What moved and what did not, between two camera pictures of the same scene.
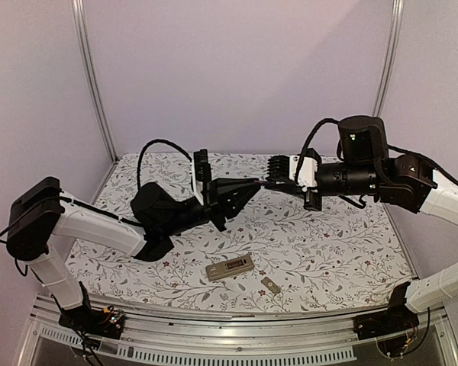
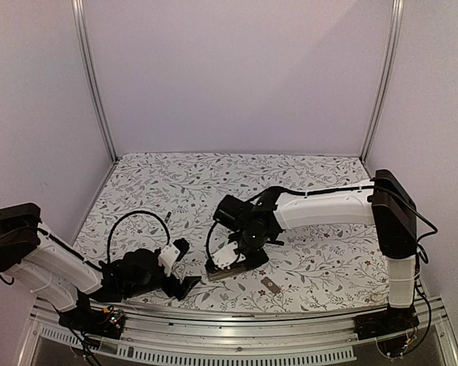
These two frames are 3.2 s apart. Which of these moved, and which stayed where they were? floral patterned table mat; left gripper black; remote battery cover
Moved: left gripper black
Stayed: remote battery cover; floral patterned table mat
